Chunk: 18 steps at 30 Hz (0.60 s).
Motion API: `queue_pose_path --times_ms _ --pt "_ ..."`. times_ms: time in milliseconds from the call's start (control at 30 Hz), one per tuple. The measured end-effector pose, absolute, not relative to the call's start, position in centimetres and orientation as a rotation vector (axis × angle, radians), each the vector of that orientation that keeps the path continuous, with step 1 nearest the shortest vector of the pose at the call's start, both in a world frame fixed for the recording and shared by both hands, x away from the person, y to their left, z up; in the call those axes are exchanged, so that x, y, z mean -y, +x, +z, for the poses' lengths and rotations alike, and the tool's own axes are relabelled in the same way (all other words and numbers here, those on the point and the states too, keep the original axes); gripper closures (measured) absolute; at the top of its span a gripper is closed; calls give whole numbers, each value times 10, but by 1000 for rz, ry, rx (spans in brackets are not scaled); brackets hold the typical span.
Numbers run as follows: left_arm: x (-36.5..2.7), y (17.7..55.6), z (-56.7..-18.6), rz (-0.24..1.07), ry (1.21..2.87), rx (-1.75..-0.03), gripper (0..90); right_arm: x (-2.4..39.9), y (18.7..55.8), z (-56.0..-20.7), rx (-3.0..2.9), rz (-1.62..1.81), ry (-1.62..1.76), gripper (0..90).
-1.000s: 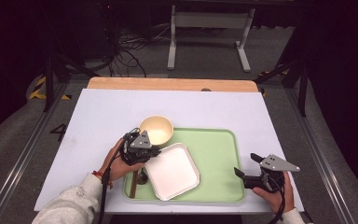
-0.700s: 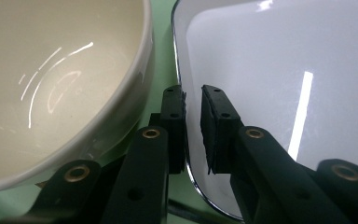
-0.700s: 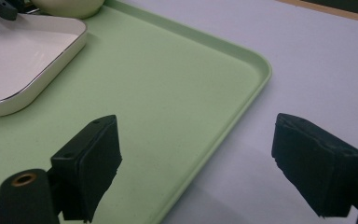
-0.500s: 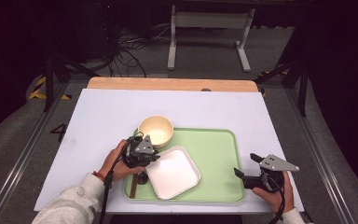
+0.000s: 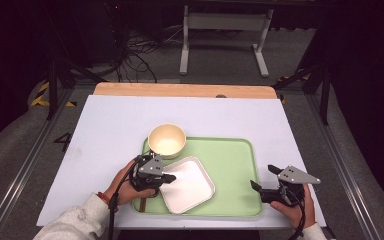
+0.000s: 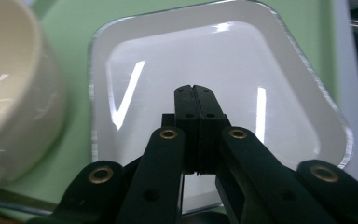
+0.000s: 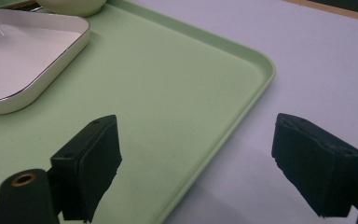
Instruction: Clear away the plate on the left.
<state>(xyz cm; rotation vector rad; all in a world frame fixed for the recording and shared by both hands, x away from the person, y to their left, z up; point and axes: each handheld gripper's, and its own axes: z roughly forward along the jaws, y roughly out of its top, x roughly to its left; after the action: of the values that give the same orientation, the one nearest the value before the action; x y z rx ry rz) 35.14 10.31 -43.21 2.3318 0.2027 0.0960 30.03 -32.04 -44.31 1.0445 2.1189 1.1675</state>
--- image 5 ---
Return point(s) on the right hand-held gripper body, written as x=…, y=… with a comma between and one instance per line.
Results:
x=296, y=176

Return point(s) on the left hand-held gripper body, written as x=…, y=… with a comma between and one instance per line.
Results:
x=151, y=166

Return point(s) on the white square plate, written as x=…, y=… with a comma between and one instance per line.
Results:
x=190, y=190

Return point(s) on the green tray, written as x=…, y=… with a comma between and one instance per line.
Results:
x=233, y=173

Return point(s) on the cream bowl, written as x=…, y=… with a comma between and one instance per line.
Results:
x=166, y=143

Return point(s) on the person's left hand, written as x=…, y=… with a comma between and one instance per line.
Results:
x=123, y=190

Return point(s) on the person's right hand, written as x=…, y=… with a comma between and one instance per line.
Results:
x=298, y=215

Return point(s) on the white table board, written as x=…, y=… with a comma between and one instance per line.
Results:
x=196, y=113

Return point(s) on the black metal stand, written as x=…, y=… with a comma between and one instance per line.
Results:
x=325, y=100

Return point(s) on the yellow black floor tape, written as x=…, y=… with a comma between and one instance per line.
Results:
x=41, y=90

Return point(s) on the aluminium rail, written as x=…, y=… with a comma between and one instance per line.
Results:
x=343, y=173
x=26, y=166

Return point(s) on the white metal stand frame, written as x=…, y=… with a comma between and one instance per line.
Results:
x=226, y=21

